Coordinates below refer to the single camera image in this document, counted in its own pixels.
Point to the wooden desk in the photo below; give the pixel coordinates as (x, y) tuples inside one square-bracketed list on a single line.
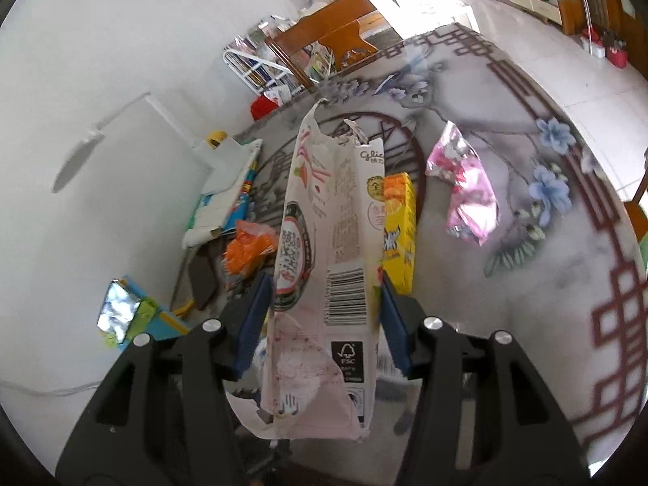
[(637, 212)]

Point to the white desk lamp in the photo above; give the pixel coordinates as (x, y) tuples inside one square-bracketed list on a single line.
[(76, 159)]

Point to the yellow box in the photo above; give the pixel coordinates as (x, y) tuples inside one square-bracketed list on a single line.
[(400, 233)]

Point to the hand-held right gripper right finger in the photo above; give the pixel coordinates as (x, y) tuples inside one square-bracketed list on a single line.
[(397, 331)]

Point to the silver foil wrapper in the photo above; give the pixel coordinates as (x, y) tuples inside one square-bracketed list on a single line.
[(119, 311)]

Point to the blue and green box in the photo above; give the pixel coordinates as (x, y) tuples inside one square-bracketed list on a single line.
[(162, 321)]

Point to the orange snack wrapper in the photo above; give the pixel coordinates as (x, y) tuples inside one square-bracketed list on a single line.
[(248, 248)]

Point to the low cabinet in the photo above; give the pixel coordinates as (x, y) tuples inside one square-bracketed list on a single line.
[(526, 2)]

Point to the printed tablecloth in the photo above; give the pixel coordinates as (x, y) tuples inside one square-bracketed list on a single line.
[(506, 314)]

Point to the white pink snack box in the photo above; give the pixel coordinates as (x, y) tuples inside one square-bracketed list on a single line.
[(324, 243)]

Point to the wooden chair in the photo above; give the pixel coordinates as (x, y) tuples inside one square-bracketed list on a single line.
[(324, 20)]

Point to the white paper stack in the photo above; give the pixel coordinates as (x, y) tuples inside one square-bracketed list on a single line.
[(222, 197)]

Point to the pink foil wrapper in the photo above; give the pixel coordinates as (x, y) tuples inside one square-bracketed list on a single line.
[(468, 187)]

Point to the silver bowl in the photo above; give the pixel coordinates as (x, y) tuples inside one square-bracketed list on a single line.
[(593, 48)]

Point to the red bag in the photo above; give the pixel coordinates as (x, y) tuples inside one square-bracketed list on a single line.
[(263, 107)]

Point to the red basin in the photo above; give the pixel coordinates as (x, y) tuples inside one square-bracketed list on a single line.
[(616, 55)]

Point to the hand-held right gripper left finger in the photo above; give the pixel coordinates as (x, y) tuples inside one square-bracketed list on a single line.
[(252, 324)]

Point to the white pole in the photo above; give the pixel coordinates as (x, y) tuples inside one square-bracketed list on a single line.
[(584, 5)]

